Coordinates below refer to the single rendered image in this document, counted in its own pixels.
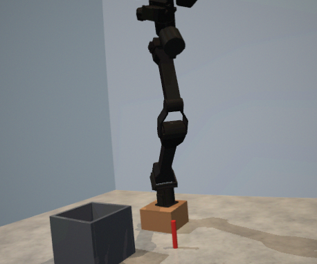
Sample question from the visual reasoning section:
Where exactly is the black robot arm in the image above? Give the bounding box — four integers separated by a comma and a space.
136, 2, 188, 207

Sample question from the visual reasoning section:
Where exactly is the red peg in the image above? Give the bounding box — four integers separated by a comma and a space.
171, 220, 178, 249

